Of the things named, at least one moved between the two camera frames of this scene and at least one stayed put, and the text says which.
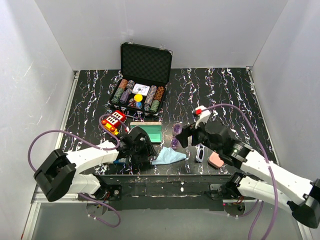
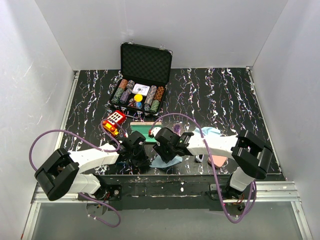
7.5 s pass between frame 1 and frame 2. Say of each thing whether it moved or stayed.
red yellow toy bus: stayed
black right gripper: moved
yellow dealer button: stayed
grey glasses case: stayed
